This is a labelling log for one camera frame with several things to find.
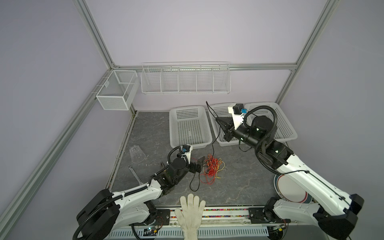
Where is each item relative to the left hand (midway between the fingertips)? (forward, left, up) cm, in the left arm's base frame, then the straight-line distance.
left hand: (197, 156), depth 80 cm
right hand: (+3, -9, +27) cm, 29 cm away
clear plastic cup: (+10, +38, -14) cm, 42 cm away
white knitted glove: (-27, +5, -14) cm, 30 cm away
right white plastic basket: (+19, -62, -9) cm, 66 cm away
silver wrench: (+3, +41, -14) cm, 44 cm away
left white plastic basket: (+33, +4, -13) cm, 36 cm away
